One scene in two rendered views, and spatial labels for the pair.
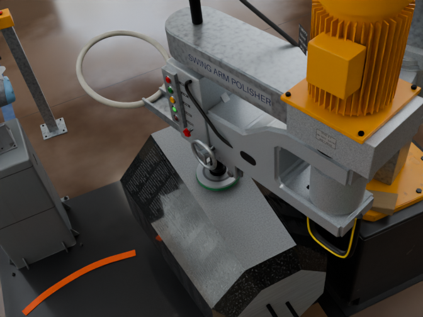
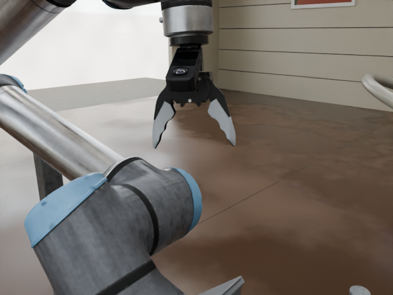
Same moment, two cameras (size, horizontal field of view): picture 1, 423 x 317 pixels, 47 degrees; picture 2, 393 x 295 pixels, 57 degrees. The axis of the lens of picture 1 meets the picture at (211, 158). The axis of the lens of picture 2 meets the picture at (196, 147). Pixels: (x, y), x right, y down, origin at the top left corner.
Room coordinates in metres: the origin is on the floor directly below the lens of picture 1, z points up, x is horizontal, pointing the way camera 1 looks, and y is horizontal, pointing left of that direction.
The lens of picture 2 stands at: (1.59, 1.35, 1.41)
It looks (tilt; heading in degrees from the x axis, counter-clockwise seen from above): 18 degrees down; 334
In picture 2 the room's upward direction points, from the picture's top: straight up
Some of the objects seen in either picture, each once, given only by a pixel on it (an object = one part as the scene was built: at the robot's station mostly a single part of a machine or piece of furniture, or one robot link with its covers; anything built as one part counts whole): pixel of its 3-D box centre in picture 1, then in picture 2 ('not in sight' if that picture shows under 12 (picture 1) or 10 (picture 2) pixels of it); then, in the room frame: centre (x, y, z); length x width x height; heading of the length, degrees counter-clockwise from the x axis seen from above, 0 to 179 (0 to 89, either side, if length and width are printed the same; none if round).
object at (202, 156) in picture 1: (209, 150); not in sight; (1.40, 0.00, 1.22); 0.15 x 0.10 x 0.15; 37
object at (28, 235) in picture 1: (17, 197); not in sight; (2.02, 1.23, 0.43); 0.50 x 0.50 x 0.85; 19
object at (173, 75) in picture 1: (175, 97); not in sight; (1.56, 0.11, 1.39); 0.08 x 0.03 x 0.28; 37
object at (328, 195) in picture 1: (337, 176); not in sight; (1.04, -0.42, 1.37); 0.19 x 0.19 x 0.20
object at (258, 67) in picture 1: (269, 77); not in sight; (1.29, -0.23, 1.64); 0.96 x 0.25 x 0.17; 37
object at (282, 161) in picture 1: (276, 150); not in sight; (1.25, -0.25, 1.33); 0.74 x 0.23 x 0.49; 37
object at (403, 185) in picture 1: (379, 168); not in sight; (1.54, -0.83, 0.76); 0.49 x 0.49 x 0.05; 17
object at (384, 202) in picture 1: (373, 199); not in sight; (1.33, -0.72, 0.80); 0.20 x 0.10 x 0.05; 59
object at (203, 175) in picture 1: (218, 170); not in sight; (1.57, -0.02, 0.90); 0.21 x 0.21 x 0.01
